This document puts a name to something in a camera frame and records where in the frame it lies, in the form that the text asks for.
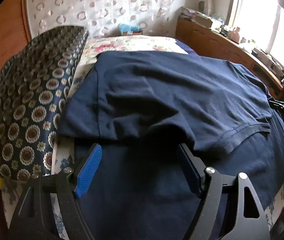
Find cardboard box on sideboard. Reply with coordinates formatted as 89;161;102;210
194;15;213;28

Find window with frame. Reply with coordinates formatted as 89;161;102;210
231;0;284;68

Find pink ceramic figurine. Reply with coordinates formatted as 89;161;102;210
230;27;240;44

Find wooden sideboard cabinet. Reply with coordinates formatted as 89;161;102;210
176;18;284;101

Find navy blue printed t-shirt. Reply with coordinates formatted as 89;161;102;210
58;51;284;239

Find blue tissue box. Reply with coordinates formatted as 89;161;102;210
118;23;143;36

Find dark circle-patterned pillow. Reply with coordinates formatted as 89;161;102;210
0;26;88;181

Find blue floral white blanket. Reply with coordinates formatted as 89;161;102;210
1;64;94;239

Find floral bed quilt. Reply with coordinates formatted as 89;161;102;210
79;35;194;65

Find circle-patterned sheer curtain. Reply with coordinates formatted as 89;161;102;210
26;0;177;38

